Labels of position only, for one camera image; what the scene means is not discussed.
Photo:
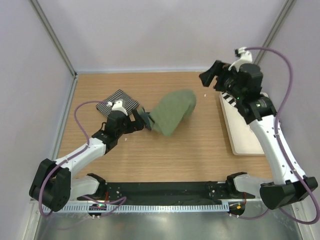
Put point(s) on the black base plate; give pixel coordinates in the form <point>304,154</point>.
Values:
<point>215,190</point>

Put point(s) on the right aluminium corner post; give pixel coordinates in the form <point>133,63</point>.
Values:
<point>273,31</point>

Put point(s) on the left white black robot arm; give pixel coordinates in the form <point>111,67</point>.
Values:
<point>54,183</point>

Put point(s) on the green tank top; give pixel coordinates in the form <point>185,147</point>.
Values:
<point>173,108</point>

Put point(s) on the aluminium corner post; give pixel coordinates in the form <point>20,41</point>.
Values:
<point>52,35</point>
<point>273,31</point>

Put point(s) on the white plastic tray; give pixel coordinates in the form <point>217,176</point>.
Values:
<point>242,139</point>

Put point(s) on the wide-striped black white tank top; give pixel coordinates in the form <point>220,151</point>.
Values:
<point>229,99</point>

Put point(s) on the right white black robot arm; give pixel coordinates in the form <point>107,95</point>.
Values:
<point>288,177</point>

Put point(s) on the slotted cable duct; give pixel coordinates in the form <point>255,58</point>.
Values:
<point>87,207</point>

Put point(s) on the thin-striped black white tank top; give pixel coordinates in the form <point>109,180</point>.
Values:
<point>118,101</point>

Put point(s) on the left aluminium corner post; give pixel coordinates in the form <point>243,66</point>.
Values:
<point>52,35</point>

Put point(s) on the aluminium frame rail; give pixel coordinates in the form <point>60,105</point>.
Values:
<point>268,199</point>

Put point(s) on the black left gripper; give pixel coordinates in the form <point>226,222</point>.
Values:
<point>134,125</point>

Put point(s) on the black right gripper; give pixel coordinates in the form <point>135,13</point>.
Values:
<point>207,76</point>

